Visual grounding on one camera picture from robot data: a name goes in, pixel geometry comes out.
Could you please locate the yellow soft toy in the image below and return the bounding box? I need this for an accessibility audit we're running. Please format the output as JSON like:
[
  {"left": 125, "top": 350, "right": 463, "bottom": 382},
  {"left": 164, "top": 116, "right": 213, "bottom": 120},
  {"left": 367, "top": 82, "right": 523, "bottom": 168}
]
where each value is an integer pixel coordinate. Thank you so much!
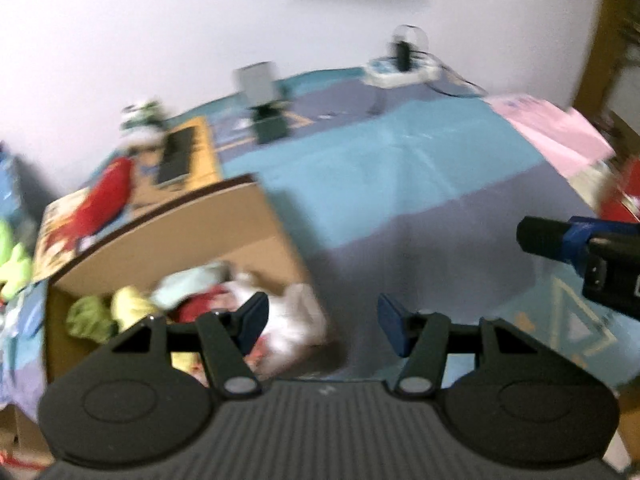
[{"left": 111, "top": 286, "right": 201, "bottom": 371}]

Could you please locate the long red plush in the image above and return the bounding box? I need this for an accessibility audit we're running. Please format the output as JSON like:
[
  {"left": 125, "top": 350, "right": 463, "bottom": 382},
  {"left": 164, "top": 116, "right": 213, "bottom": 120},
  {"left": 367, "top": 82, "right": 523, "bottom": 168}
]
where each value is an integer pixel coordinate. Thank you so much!
[{"left": 62, "top": 156, "right": 136, "bottom": 253}]

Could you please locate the red soft toy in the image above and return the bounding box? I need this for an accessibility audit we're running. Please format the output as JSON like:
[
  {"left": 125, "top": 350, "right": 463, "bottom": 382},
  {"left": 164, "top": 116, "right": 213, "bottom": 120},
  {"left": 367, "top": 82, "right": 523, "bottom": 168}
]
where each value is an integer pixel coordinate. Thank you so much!
[{"left": 172, "top": 290, "right": 241, "bottom": 326}]

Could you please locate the pink cloth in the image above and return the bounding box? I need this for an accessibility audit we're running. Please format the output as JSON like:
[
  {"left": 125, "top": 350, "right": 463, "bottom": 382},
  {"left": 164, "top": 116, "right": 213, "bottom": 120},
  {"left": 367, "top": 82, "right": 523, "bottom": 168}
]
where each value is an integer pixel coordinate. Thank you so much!
[{"left": 487, "top": 92, "right": 616, "bottom": 178}]

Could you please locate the black charger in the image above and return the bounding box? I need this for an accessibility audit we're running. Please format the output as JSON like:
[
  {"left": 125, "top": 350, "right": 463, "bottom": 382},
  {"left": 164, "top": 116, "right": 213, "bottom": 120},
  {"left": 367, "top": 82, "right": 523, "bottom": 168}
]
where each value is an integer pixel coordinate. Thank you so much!
[{"left": 392, "top": 40, "right": 413, "bottom": 73}]

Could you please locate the black charger cable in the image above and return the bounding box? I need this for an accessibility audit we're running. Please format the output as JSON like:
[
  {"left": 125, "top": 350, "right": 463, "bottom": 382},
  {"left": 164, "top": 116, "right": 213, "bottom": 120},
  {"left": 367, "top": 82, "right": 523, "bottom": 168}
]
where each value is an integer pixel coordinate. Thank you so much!
[{"left": 390, "top": 24, "right": 488, "bottom": 98}]

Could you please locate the light teal cloth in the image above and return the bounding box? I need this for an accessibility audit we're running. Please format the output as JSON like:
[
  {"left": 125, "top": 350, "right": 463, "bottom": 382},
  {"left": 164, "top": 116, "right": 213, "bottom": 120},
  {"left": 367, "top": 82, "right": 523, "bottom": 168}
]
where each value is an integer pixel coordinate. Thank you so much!
[{"left": 150, "top": 262, "right": 228, "bottom": 308}]

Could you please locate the dark green phone stand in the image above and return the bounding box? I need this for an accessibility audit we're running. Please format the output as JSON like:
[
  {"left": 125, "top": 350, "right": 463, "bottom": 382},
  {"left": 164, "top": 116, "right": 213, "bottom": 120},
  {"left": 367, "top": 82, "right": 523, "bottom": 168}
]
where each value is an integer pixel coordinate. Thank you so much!
[{"left": 250, "top": 102, "right": 292, "bottom": 145}]

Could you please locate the wooden door frame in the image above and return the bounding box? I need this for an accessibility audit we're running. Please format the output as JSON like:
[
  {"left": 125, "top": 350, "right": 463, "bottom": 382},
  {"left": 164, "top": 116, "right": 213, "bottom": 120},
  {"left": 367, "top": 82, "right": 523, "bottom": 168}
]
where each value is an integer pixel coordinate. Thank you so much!
[{"left": 572, "top": 0, "right": 640, "bottom": 131}]

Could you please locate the white soft toy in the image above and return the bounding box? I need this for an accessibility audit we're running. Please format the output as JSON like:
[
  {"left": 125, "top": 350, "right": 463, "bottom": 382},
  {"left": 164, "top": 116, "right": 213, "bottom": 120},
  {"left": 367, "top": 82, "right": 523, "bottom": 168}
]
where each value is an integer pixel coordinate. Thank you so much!
[{"left": 220, "top": 272, "right": 328, "bottom": 376}]

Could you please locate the red box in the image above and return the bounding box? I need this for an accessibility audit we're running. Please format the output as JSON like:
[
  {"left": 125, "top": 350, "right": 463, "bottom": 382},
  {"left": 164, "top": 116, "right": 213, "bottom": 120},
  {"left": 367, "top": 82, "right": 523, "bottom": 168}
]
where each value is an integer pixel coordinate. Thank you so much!
[{"left": 597, "top": 157, "right": 640, "bottom": 223}]

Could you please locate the green soft toy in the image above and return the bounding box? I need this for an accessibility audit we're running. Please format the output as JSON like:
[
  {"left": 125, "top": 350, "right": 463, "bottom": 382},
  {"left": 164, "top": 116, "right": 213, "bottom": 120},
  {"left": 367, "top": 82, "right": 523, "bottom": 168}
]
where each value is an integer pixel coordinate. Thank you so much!
[{"left": 66, "top": 296, "right": 118, "bottom": 345}]

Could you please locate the white power strip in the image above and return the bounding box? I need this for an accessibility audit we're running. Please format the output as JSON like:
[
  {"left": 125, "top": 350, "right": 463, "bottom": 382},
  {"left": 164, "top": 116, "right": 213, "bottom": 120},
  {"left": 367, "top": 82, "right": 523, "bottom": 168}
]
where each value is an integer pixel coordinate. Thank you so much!
[{"left": 362, "top": 55, "right": 441, "bottom": 88}]

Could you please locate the blue plastic package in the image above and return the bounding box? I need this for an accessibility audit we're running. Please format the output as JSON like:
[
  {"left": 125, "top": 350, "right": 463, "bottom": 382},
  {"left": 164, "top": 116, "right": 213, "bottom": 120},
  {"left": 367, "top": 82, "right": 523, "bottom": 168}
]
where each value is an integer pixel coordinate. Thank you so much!
[{"left": 0, "top": 142, "right": 26, "bottom": 226}]

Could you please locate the illustrated orange flat box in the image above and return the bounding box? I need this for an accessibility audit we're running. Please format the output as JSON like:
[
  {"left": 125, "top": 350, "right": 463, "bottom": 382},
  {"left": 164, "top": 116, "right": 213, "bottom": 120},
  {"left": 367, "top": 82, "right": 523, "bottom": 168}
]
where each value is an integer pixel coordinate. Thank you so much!
[{"left": 32, "top": 116, "right": 223, "bottom": 278}]

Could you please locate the cream plush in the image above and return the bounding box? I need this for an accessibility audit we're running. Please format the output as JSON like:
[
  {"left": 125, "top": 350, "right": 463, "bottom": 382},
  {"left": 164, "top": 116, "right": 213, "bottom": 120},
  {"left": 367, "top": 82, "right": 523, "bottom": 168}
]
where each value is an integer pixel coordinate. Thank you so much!
[{"left": 570, "top": 160, "right": 616, "bottom": 211}]

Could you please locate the green frog plush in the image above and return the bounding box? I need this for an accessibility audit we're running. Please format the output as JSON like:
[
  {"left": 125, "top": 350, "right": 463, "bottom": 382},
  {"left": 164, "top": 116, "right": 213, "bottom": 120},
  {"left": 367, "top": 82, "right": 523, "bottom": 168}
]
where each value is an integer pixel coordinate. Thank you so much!
[{"left": 0, "top": 220, "right": 33, "bottom": 298}]

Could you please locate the panda plush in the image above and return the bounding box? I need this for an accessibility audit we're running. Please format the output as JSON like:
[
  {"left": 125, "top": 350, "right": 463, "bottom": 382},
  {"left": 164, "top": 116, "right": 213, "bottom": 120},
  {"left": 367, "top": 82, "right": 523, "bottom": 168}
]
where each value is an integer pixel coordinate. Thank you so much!
[{"left": 121, "top": 100, "right": 168, "bottom": 133}]

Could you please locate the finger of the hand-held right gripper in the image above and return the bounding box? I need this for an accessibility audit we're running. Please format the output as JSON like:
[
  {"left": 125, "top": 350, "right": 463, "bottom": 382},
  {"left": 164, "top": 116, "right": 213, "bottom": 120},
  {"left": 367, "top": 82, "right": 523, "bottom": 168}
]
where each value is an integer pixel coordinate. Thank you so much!
[{"left": 516, "top": 215, "right": 601, "bottom": 266}]

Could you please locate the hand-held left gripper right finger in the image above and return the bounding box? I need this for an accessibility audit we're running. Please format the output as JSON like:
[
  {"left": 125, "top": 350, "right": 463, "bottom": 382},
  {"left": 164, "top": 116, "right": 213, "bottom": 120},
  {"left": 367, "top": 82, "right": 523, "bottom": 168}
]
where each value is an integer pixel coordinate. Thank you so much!
[{"left": 377, "top": 294, "right": 551, "bottom": 401}]

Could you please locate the blue printed cloth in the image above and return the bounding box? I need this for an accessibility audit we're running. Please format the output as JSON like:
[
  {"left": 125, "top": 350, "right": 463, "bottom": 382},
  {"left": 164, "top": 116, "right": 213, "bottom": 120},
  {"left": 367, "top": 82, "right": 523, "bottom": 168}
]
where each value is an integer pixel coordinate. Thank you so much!
[{"left": 0, "top": 280, "right": 48, "bottom": 406}]

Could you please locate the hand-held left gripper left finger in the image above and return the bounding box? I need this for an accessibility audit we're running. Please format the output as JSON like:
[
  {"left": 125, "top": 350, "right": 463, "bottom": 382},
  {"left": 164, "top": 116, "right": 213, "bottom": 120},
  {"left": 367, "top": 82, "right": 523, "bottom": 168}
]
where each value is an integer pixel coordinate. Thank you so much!
[{"left": 95, "top": 292, "right": 271, "bottom": 401}]

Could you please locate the brown cardboard box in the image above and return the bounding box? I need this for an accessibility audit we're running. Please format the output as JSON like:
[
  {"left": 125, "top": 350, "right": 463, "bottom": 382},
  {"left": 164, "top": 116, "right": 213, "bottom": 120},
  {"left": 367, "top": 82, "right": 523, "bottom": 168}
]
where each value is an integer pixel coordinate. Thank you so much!
[{"left": 45, "top": 173, "right": 331, "bottom": 386}]

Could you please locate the brown cardboard carton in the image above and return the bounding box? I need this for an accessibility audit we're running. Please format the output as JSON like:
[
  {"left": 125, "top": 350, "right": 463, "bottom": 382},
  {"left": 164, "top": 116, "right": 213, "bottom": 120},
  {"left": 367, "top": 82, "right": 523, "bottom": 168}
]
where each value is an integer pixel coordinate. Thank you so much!
[{"left": 0, "top": 402, "right": 51, "bottom": 461}]

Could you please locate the upright smartphone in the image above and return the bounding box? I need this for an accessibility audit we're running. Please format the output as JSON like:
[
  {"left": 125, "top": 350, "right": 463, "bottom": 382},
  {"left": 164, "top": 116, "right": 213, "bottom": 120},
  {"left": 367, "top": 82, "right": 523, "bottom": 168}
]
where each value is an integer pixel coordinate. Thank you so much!
[{"left": 235, "top": 61, "right": 278, "bottom": 108}]

